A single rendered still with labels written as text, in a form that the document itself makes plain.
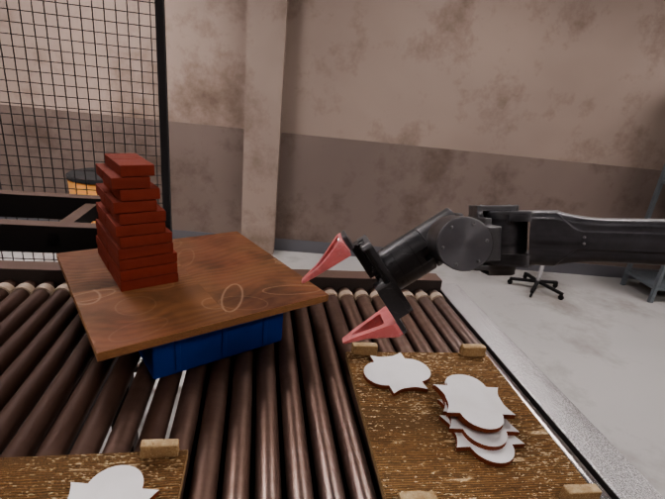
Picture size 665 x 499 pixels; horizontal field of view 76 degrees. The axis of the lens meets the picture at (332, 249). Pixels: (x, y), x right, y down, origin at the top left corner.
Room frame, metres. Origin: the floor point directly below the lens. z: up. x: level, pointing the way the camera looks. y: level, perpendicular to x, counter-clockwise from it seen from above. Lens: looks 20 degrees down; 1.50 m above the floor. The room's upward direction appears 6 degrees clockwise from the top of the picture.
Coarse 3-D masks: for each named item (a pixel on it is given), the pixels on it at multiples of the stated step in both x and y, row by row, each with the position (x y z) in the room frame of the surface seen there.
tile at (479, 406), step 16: (448, 384) 0.71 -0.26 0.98; (464, 384) 0.72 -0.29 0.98; (480, 384) 0.72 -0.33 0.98; (448, 400) 0.66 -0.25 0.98; (464, 400) 0.67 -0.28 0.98; (480, 400) 0.67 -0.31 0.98; (496, 400) 0.68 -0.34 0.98; (448, 416) 0.63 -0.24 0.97; (464, 416) 0.63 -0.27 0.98; (480, 416) 0.63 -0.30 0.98; (496, 416) 0.64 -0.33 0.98; (512, 416) 0.64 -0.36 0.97
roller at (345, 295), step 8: (344, 288) 1.22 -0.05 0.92; (344, 296) 1.17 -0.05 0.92; (352, 296) 1.18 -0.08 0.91; (344, 304) 1.13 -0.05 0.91; (352, 304) 1.12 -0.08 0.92; (344, 312) 1.10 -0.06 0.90; (352, 312) 1.07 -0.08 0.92; (352, 320) 1.03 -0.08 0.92; (360, 320) 1.03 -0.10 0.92; (352, 328) 1.00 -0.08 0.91
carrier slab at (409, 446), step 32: (384, 352) 0.86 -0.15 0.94; (416, 352) 0.88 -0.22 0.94; (448, 352) 0.89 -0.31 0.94; (352, 384) 0.75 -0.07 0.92; (384, 416) 0.65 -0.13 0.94; (416, 416) 0.66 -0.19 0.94; (384, 448) 0.57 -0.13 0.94; (416, 448) 0.58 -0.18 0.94; (448, 448) 0.59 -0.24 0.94; (544, 448) 0.61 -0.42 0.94; (384, 480) 0.51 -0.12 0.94; (416, 480) 0.51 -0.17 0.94; (448, 480) 0.52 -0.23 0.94; (480, 480) 0.53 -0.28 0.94; (512, 480) 0.53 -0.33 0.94; (544, 480) 0.54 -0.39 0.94; (576, 480) 0.55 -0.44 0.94
